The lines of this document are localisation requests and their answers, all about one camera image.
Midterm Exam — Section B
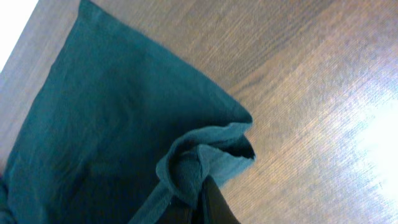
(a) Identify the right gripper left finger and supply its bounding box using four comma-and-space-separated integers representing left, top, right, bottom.
156, 198, 193, 224

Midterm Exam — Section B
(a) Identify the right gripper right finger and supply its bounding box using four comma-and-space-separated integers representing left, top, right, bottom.
198, 176, 240, 224

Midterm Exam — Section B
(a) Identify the dark teal t-shirt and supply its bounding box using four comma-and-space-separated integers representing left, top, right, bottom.
1, 1, 256, 223

